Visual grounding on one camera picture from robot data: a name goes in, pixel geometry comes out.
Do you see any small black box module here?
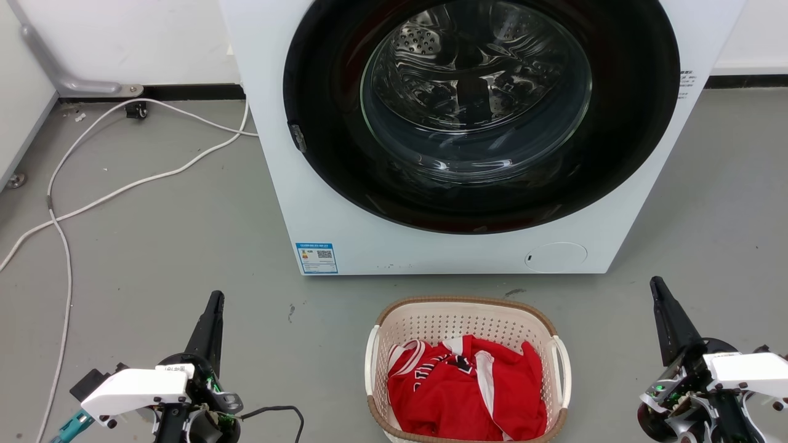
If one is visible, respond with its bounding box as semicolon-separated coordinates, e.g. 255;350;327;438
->
69;363;129;403

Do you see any cream plastic laundry basket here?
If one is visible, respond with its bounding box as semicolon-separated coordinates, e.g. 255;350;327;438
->
364;295;573;443

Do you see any white cabinet panel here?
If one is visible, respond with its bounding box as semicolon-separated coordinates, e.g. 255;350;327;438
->
0;0;60;193

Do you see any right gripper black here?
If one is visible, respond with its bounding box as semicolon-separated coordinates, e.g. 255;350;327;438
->
637;276;788;443

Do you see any red white sports jersey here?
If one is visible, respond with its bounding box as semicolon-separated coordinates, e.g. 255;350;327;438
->
387;334;549;443

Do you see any blue energy label sticker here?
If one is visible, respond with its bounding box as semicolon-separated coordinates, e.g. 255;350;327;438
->
295;242;339;274

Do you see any long white power cable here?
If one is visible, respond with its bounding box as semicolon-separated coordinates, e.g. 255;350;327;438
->
36;97;259;443

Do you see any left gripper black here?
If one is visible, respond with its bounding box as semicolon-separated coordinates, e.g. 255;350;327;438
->
151;291;244;443

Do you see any white front-load washing machine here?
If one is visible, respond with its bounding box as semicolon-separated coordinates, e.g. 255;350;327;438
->
219;0;749;276

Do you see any thick white hose cable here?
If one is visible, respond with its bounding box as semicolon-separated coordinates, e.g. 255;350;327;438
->
0;98;251;273

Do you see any round white filter cover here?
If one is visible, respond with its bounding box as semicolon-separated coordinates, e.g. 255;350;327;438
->
525;242;589;274

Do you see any steel washer drum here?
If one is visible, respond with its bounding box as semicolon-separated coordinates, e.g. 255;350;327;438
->
360;0;593;184

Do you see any teal cable connector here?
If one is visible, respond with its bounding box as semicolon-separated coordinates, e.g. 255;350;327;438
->
49;410;95;443

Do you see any black round washer door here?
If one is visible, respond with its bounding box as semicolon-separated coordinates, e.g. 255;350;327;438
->
283;0;681;235

